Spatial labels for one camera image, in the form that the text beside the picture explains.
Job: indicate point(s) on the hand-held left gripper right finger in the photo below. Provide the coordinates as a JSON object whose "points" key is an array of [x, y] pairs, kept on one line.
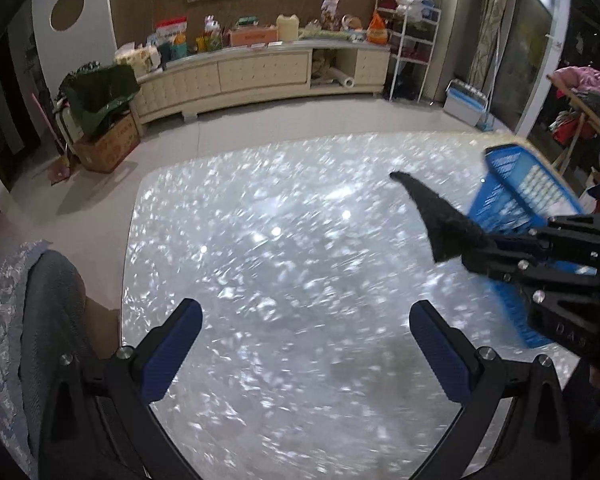
{"points": [[440, 355]]}

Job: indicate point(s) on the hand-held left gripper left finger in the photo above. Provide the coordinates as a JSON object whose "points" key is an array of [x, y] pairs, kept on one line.
{"points": [[175, 345]]}

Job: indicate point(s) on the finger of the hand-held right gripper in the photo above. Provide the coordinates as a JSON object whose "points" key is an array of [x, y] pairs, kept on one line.
{"points": [[500, 265], [575, 227]]}

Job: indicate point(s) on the blue plastic basket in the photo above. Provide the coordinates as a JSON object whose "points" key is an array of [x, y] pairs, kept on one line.
{"points": [[505, 200]]}

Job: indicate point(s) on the black fuzzy cloth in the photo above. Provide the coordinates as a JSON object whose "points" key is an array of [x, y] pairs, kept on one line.
{"points": [[440, 215]]}

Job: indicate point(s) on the grey padded chair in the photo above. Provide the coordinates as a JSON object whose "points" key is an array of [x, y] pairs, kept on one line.
{"points": [[50, 310]]}

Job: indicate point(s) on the pink cloth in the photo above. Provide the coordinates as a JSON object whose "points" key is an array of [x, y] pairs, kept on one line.
{"points": [[585, 80]]}

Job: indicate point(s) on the blue and white bucket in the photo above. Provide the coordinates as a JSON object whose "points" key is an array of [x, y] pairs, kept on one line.
{"points": [[462, 102]]}

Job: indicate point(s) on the grey patterned chair cushion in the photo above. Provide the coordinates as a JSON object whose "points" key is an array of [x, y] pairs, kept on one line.
{"points": [[0, 305]]}

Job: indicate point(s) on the cardboard box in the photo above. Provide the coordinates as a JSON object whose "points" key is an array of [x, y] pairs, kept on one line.
{"points": [[110, 147]]}

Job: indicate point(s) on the white metal rack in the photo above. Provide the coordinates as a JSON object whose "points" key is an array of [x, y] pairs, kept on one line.
{"points": [[430, 60]]}

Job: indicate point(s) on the patterned curtain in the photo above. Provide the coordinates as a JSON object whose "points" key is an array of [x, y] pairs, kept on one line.
{"points": [[490, 20]]}

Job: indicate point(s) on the white paper roll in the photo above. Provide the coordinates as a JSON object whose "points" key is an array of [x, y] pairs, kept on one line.
{"points": [[342, 78]]}

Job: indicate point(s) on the dark green bag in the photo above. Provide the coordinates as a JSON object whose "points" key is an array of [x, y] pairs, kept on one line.
{"points": [[100, 95]]}

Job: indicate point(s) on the orange bag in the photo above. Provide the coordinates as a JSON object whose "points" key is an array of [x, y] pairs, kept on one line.
{"points": [[376, 32]]}

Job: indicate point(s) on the cream television cabinet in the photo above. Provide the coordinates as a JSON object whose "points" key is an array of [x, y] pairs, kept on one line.
{"points": [[250, 72]]}

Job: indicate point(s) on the floral tissue box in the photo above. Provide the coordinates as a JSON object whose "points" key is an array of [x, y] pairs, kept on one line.
{"points": [[137, 60]]}

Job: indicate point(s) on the green mat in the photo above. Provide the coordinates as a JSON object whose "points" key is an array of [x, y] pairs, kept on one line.
{"points": [[325, 34]]}

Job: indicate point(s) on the teal cup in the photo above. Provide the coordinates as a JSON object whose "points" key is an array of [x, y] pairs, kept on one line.
{"points": [[179, 49]]}

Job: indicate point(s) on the wrapped bouquet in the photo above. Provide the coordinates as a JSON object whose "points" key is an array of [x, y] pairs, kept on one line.
{"points": [[330, 12]]}

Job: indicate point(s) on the red and white box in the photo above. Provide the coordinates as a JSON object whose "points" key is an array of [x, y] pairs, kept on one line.
{"points": [[171, 32]]}

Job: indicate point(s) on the pink box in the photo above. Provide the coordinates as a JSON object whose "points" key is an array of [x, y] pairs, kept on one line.
{"points": [[252, 36]]}

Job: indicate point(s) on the cream plastic jug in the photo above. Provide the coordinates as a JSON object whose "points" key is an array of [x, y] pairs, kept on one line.
{"points": [[287, 27]]}

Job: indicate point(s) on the wooden frame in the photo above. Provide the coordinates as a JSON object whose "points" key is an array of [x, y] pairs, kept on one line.
{"points": [[575, 110]]}

